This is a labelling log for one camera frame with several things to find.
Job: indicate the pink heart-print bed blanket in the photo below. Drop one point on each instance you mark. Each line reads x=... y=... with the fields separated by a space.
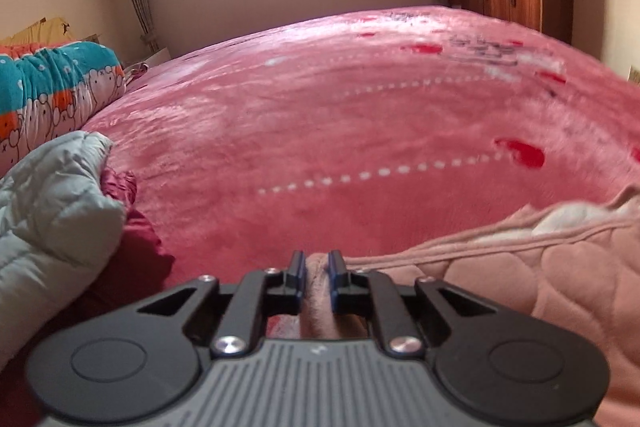
x=369 y=133

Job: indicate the yellow pillow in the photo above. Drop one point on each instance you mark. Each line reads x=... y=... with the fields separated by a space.
x=48 y=31

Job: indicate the teal cartoon-print quilt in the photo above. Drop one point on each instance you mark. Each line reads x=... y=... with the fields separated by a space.
x=48 y=91

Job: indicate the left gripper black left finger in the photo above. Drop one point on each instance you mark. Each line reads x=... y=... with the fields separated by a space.
x=229 y=320

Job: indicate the light grey puffer jacket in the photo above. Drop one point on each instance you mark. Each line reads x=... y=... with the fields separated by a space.
x=58 y=230

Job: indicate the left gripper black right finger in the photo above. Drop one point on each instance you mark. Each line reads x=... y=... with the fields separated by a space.
x=403 y=321

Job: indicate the pink quilted garment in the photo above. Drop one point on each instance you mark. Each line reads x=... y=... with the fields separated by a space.
x=574 y=264

